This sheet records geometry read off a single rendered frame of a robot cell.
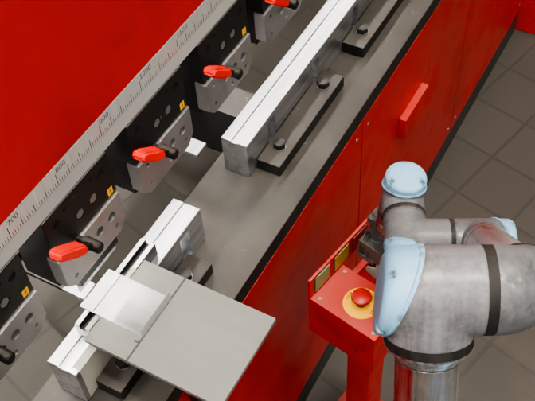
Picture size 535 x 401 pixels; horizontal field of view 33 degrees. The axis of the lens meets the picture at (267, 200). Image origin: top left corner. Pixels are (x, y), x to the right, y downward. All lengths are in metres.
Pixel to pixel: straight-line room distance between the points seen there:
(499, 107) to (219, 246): 1.73
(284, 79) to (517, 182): 1.31
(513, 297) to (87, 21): 0.63
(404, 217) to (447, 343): 0.44
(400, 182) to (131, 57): 0.53
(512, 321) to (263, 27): 0.75
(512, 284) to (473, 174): 1.92
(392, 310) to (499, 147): 2.05
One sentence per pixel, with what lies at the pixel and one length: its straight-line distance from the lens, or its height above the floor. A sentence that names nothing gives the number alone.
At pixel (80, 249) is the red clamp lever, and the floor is 1.28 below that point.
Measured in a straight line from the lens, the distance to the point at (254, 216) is 1.77.
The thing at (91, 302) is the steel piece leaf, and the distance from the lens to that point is 1.55.
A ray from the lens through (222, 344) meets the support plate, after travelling 1.47.
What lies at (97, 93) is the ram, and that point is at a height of 1.43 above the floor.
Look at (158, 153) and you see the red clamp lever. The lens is 1.34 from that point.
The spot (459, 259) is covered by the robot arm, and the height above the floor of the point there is 1.36.
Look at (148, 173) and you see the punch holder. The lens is 1.42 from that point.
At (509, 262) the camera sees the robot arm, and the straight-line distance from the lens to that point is 1.13.
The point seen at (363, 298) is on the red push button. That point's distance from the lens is 1.73.
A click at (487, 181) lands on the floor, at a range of 3.02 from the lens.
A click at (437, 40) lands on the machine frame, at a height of 0.69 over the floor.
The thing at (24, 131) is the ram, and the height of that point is 1.49.
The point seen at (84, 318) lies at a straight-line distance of 1.54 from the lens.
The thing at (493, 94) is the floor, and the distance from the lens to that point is 3.30.
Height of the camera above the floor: 2.26
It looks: 51 degrees down
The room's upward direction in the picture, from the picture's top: 5 degrees counter-clockwise
